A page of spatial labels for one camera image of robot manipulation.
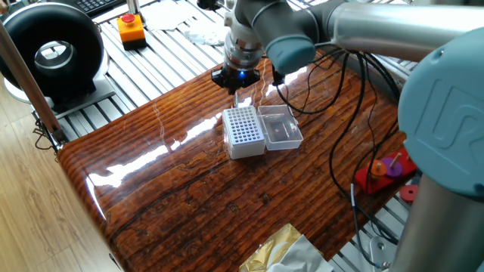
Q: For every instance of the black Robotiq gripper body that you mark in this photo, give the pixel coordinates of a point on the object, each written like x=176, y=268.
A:
x=244, y=79

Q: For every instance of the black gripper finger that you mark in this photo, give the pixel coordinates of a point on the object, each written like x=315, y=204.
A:
x=257, y=75
x=219, y=75

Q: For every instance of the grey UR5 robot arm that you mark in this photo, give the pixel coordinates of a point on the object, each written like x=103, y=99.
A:
x=442, y=113

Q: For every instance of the white pipette tip box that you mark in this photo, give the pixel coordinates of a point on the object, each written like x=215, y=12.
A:
x=246, y=132

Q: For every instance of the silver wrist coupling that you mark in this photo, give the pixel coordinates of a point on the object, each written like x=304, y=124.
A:
x=242, y=54

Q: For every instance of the crumpled white cloth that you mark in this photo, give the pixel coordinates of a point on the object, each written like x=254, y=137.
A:
x=206, y=32

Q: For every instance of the small black knob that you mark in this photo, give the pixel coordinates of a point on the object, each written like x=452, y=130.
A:
x=210, y=4

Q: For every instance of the white paper sheet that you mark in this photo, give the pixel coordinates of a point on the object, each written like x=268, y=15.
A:
x=166, y=15

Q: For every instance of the orange emergency stop button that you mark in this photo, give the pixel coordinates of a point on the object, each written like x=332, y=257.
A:
x=130, y=32

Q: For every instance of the black keyboard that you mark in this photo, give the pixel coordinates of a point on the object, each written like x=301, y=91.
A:
x=94, y=5

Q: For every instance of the gold tissue pack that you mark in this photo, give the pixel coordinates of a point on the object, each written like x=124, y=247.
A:
x=272, y=249

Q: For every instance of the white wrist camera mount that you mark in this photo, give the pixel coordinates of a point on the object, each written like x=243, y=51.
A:
x=230, y=38

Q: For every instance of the silver metal post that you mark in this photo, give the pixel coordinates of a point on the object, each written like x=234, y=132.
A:
x=133, y=7

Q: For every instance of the brown frame bar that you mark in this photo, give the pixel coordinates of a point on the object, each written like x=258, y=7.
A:
x=22, y=72

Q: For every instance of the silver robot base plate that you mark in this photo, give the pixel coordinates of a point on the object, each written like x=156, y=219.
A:
x=378, y=249

